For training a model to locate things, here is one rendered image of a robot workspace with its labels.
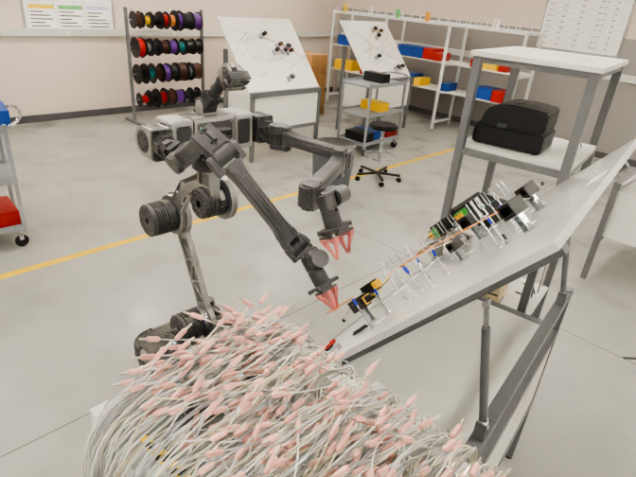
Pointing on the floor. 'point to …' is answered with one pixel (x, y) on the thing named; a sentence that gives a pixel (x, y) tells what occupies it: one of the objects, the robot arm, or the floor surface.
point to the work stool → (380, 150)
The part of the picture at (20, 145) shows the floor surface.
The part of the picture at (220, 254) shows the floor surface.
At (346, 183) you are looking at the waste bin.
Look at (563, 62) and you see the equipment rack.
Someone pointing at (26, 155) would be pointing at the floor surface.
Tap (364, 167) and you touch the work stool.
